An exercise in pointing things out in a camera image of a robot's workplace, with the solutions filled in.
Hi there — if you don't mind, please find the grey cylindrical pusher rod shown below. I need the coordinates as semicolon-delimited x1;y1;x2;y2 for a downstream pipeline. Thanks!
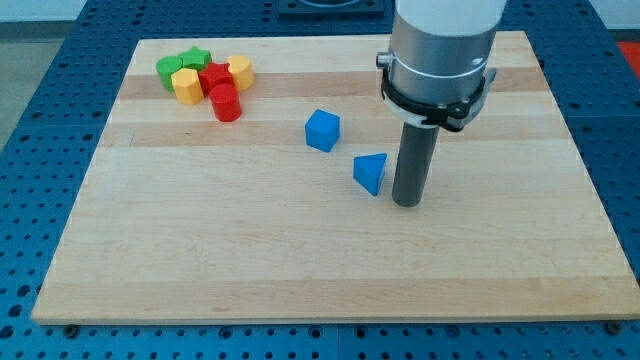
392;123;439;207

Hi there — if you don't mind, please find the blue triangle block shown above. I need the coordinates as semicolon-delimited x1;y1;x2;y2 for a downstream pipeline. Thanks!
353;153;387;196

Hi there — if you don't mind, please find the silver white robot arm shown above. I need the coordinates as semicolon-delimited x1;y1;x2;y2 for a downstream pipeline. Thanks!
376;0;507;207

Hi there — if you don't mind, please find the blue cube block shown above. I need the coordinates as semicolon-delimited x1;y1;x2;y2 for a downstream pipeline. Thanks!
304;109;340;152

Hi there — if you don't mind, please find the wooden board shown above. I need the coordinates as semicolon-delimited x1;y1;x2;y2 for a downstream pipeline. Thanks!
32;31;639;325

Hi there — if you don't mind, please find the black mounting plate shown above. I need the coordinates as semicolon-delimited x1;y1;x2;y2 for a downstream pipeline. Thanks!
276;0;385;17

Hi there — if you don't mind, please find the yellow rounded block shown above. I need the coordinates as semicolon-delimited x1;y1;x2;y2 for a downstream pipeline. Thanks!
227;54;255;91

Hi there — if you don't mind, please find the red cylinder block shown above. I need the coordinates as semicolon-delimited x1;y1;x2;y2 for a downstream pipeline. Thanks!
209;84;242;122

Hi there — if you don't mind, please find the red star block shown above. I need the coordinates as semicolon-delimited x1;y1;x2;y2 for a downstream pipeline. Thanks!
198;62;234;96

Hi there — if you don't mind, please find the green star block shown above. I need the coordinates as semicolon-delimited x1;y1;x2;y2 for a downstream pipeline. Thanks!
179;46;212;71

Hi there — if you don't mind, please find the yellow hexagon block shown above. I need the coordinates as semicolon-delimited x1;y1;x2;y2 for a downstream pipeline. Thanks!
171;68;204;105

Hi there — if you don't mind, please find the green cylinder block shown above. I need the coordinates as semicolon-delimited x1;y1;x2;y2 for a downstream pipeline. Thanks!
156;55;183;92

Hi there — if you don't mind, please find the black clamp ring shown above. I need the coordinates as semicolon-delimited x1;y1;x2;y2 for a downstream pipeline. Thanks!
380;67;498;134

